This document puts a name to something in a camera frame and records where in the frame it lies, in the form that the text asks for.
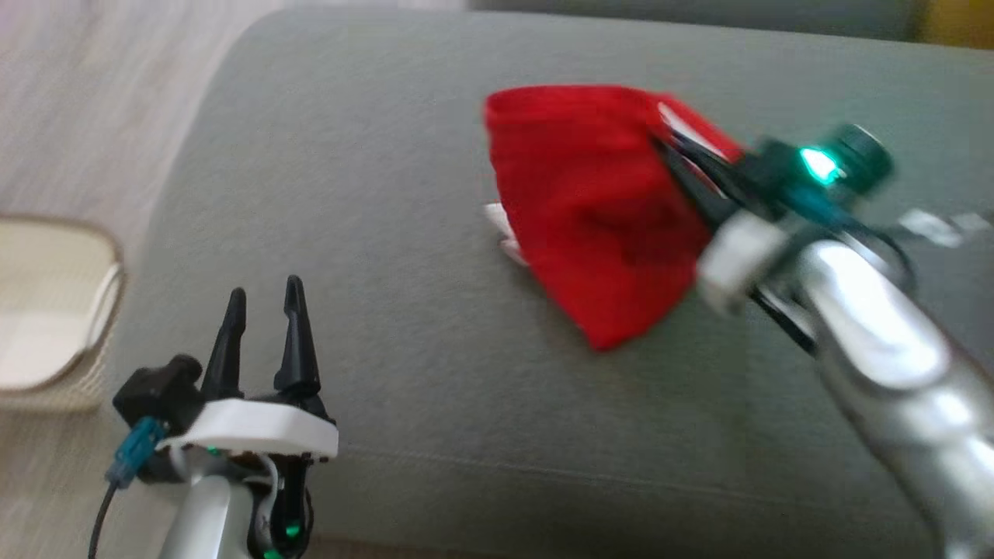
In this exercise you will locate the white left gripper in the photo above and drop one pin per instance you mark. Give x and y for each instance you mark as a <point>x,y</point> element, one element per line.
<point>256,427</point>

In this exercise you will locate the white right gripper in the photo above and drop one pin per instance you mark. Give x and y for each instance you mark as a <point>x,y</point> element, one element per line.
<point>745,256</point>

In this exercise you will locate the red basketball jersey white trim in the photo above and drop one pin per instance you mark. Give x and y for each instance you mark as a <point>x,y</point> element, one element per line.
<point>590,194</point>

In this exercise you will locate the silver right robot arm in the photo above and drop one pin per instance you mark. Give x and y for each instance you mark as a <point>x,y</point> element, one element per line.
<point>893,357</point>

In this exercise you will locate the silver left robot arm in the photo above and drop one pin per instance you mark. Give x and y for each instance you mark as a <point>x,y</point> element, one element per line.
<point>202,512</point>

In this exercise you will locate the grey fabric sofa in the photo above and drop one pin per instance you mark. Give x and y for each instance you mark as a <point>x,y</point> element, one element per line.
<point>388,272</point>

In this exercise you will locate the dark grey sofa back cushion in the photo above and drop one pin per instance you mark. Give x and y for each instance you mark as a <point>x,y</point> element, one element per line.
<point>699,14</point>

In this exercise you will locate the cream wicker laundry basket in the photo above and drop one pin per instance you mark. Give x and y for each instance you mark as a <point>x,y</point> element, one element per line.
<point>46,310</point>

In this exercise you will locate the yellow object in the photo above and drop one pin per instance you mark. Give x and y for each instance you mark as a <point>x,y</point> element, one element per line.
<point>959,19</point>

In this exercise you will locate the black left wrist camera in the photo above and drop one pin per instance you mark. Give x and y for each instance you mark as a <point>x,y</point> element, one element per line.
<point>159,392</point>

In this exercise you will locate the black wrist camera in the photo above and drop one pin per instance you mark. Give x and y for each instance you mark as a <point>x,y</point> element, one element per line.
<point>854,159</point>
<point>159,392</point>

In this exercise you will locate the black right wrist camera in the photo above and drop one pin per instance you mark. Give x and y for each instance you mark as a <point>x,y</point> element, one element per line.
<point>854,159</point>

